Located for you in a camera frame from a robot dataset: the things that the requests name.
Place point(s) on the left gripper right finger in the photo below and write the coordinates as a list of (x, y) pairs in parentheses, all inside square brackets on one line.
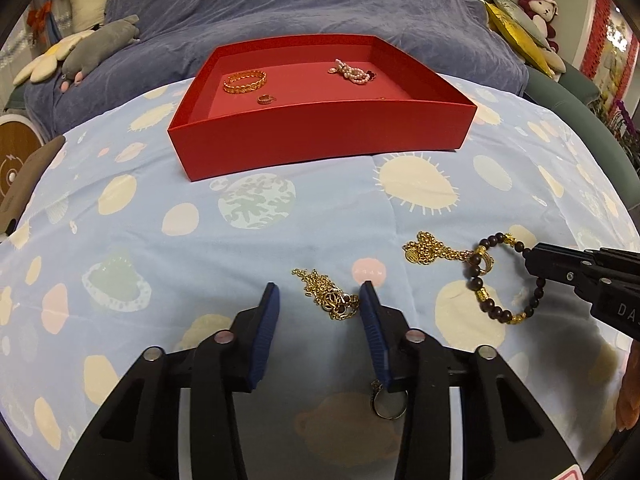
[(505, 432)]

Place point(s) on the purple blue blanket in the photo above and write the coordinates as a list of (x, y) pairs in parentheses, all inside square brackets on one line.
[(451, 37)]

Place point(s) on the blue planet print cloth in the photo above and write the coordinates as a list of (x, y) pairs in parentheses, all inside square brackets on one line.
[(119, 251)]

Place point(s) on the brown flat case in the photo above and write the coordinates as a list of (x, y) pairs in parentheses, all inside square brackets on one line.
[(14, 204)]

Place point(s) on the gold cushion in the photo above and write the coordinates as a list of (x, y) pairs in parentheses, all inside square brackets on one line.
[(518, 39)]

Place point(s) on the grey green cushion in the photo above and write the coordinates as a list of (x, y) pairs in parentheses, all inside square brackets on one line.
[(517, 14)]

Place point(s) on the red bow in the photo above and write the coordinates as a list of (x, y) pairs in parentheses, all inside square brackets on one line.
[(37, 19)]

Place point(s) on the red jewelry tray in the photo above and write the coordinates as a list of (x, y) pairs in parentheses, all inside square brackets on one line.
[(336, 96)]

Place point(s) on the small gold ear cuff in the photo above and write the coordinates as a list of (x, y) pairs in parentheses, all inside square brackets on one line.
[(265, 99)]

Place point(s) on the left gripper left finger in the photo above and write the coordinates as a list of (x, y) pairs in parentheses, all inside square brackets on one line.
[(135, 432)]

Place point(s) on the grey plush toy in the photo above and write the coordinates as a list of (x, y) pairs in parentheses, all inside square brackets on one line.
[(90, 52)]

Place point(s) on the red monkey plush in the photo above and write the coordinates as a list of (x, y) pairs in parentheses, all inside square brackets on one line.
[(542, 13)]

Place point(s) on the gold braided bangle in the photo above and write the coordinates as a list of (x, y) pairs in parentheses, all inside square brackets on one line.
[(244, 82)]

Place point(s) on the round wooden white device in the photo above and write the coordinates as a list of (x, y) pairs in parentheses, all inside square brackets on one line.
[(19, 138)]

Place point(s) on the green sofa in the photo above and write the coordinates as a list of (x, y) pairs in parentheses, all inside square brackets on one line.
[(610, 156)]

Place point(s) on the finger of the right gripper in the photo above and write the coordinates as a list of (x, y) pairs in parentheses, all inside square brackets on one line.
[(563, 265)]

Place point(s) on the cream flower plush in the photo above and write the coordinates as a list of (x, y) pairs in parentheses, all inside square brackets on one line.
[(43, 67)]

